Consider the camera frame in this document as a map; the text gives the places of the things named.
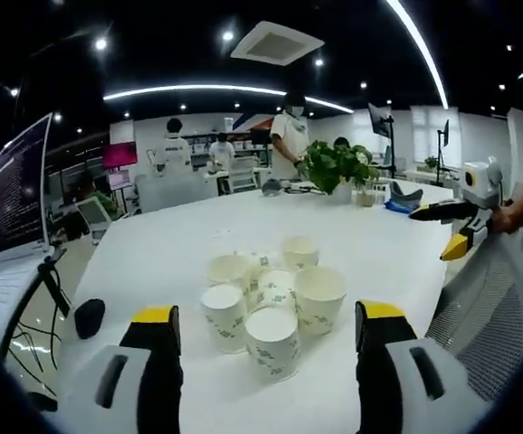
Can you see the white office chair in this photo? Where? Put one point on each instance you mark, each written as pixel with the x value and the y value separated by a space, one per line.
pixel 94 217

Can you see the grey cap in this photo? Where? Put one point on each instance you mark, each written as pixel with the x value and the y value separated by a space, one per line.
pixel 271 186

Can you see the slim monitor on pole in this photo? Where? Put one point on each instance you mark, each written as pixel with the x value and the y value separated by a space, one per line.
pixel 444 144

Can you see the grey mesh office chair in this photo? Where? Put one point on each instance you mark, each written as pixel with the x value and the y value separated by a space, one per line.
pixel 483 316

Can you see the white open laptop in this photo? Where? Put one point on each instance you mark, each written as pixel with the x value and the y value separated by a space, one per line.
pixel 15 194

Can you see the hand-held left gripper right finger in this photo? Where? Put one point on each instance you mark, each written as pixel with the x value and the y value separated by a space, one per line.
pixel 379 361

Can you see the cluster of white paper cups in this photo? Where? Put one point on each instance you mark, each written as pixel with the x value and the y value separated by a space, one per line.
pixel 272 339

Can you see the person's right hand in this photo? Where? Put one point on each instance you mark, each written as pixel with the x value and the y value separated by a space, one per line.
pixel 506 219

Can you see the blue grey cloth bundle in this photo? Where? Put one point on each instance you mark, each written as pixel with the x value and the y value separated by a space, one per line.
pixel 404 199

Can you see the white table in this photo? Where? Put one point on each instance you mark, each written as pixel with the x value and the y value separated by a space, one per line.
pixel 175 235

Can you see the ceiling air vent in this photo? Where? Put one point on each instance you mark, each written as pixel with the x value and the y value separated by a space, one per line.
pixel 277 43

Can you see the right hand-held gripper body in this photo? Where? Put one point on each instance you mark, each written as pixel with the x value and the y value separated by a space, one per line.
pixel 481 178

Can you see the green potted plant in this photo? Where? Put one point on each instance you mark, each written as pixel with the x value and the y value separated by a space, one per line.
pixel 334 167

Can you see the pink wall screen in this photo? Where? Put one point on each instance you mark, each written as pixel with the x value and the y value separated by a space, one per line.
pixel 120 155

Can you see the small glass jar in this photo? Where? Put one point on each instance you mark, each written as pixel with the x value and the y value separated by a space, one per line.
pixel 364 198

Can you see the black monitor on stand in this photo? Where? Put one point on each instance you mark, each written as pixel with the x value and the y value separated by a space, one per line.
pixel 379 118

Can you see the small black pouch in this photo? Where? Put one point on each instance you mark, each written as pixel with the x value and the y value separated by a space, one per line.
pixel 89 317

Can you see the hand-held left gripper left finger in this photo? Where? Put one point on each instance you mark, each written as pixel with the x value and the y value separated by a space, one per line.
pixel 153 361

